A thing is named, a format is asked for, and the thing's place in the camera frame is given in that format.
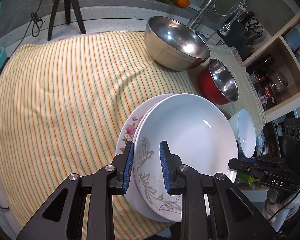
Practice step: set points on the white ceramic bowl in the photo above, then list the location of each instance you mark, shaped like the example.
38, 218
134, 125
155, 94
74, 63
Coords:
244, 130

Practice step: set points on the black red seasoning box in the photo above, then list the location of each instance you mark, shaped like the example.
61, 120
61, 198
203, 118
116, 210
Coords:
267, 97

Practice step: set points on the dark sauce bottle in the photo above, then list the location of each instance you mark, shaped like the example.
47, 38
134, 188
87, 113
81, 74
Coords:
260, 67

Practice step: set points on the large steel bowl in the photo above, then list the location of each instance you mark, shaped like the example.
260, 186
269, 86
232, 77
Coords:
174, 45

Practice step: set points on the blue bottle on shelf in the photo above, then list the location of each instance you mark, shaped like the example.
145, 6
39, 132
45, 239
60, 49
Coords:
292, 38

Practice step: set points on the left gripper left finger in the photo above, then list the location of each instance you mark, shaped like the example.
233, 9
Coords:
83, 203

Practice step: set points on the orange fruit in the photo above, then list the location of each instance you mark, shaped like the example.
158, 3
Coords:
181, 3

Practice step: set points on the black scissors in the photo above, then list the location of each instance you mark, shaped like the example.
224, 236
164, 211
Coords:
254, 29

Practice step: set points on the black knife block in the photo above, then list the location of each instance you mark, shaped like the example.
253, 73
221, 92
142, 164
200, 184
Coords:
235, 38

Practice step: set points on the glass jar on shelf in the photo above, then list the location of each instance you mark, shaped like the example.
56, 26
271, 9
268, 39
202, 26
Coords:
278, 83

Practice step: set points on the green striped cloth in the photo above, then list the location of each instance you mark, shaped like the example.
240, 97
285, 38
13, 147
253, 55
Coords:
247, 95

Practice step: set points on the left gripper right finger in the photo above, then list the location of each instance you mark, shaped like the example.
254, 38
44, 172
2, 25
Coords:
212, 206

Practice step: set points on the wooden shelf unit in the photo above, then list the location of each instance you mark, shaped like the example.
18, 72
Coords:
286, 62

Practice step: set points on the small red steel bowl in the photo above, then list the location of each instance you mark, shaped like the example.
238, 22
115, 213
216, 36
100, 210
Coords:
217, 84

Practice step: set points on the yellow striped cloth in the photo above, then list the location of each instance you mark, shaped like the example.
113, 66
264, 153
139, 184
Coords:
62, 107

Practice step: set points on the white plate grey leaf pattern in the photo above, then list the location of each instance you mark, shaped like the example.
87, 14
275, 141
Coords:
195, 130

